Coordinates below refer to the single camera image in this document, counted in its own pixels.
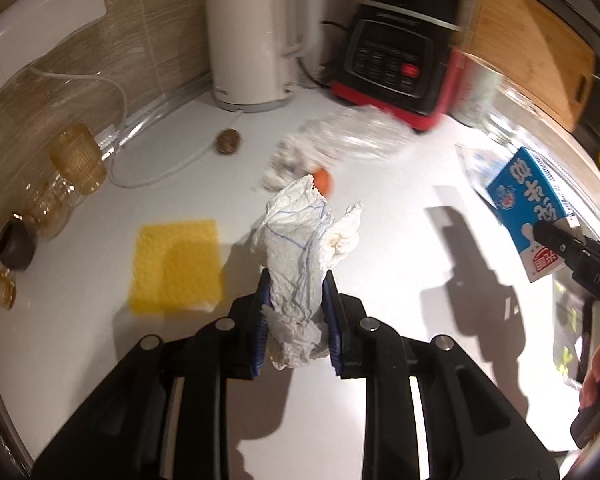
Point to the small dark round cup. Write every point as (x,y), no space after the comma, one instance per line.
(17,245)

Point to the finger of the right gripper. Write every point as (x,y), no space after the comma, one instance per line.
(562,244)

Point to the red black blender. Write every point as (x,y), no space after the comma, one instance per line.
(397,57)

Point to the bamboo cutting board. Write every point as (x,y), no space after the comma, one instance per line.
(539,53)

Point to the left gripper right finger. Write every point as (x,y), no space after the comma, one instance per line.
(330,305)

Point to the blue white milk carton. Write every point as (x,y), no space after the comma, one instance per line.
(524,192)

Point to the white electric kettle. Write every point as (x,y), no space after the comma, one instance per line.
(253,45)

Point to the clear amber glass jar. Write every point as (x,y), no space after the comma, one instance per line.
(50,205)

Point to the brown walnut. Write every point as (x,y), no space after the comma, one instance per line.
(227,141)

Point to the amber ribbed glass cup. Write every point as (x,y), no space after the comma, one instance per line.
(78,159)

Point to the white paper towel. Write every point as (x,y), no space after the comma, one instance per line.
(301,240)

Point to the clear plastic bag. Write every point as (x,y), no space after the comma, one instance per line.
(353,133)

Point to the orange tangerine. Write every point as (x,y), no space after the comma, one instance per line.
(323,182)

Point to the yellow sponge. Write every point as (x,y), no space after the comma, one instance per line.
(176,268)

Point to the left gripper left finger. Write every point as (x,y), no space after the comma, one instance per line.
(260,324)

